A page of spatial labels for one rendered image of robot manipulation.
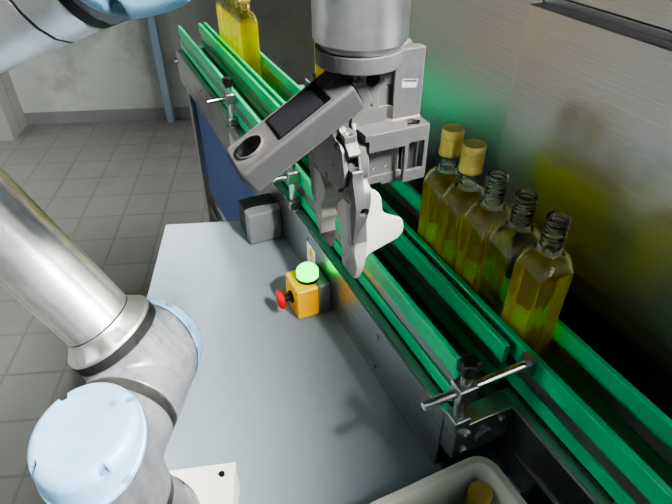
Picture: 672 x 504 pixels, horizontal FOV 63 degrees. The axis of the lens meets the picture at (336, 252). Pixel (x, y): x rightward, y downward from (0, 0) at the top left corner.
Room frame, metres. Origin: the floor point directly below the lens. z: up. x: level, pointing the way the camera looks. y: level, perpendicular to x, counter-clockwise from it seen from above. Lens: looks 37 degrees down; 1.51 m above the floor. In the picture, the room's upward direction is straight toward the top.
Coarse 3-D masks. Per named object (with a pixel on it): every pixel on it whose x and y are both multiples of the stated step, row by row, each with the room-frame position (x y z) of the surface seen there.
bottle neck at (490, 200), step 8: (488, 176) 0.66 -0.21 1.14; (496, 176) 0.67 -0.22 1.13; (504, 176) 0.66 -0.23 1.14; (488, 184) 0.65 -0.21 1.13; (496, 184) 0.65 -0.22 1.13; (504, 184) 0.65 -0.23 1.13; (488, 192) 0.65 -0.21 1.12; (496, 192) 0.65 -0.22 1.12; (504, 192) 0.65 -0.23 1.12; (488, 200) 0.65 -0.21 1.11; (496, 200) 0.65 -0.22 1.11; (496, 208) 0.65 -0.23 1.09
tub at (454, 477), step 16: (464, 464) 0.41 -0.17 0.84; (480, 464) 0.41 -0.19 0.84; (496, 464) 0.41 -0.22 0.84; (432, 480) 0.38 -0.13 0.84; (448, 480) 0.39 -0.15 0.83; (464, 480) 0.40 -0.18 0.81; (480, 480) 0.40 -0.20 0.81; (496, 480) 0.39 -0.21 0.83; (384, 496) 0.36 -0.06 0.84; (400, 496) 0.36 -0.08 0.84; (416, 496) 0.37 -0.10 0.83; (432, 496) 0.38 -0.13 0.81; (448, 496) 0.39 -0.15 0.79; (464, 496) 0.40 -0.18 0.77; (496, 496) 0.38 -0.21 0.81; (512, 496) 0.36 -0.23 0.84
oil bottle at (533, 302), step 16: (528, 256) 0.55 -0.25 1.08; (544, 256) 0.54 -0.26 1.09; (560, 256) 0.54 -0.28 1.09; (512, 272) 0.57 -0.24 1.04; (528, 272) 0.54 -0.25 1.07; (544, 272) 0.52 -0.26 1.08; (560, 272) 0.53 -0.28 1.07; (512, 288) 0.56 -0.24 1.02; (528, 288) 0.53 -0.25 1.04; (544, 288) 0.52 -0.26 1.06; (560, 288) 0.53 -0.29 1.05; (512, 304) 0.55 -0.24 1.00; (528, 304) 0.53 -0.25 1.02; (544, 304) 0.52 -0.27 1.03; (560, 304) 0.54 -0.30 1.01; (512, 320) 0.54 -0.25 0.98; (528, 320) 0.52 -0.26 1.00; (544, 320) 0.53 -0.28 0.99; (528, 336) 0.52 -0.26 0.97; (544, 336) 0.53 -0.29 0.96; (544, 352) 0.54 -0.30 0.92
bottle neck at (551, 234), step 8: (552, 216) 0.56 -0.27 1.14; (560, 216) 0.56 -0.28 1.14; (568, 216) 0.55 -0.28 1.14; (544, 224) 0.56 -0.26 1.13; (552, 224) 0.54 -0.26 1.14; (560, 224) 0.54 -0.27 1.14; (568, 224) 0.54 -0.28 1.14; (544, 232) 0.55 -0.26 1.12; (552, 232) 0.54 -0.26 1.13; (560, 232) 0.54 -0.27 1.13; (544, 240) 0.55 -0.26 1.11; (552, 240) 0.54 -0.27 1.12; (560, 240) 0.54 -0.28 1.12; (544, 248) 0.54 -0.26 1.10; (552, 248) 0.54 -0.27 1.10; (560, 248) 0.54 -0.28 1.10
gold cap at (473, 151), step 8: (464, 144) 0.71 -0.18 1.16; (472, 144) 0.71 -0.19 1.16; (480, 144) 0.71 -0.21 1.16; (464, 152) 0.70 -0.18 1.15; (472, 152) 0.70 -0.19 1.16; (480, 152) 0.70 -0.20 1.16; (464, 160) 0.70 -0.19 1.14; (472, 160) 0.70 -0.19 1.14; (480, 160) 0.70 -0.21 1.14; (464, 168) 0.70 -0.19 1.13; (472, 168) 0.70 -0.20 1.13; (480, 168) 0.70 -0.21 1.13
